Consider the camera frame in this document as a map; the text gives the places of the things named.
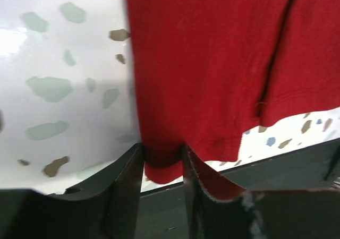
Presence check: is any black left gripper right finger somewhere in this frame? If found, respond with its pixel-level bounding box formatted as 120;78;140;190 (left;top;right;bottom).
182;146;339;238

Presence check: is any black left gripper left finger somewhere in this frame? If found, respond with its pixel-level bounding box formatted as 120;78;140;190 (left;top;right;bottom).
1;144;143;239

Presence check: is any red t shirt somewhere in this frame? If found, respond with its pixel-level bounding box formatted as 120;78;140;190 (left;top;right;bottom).
127;0;339;184

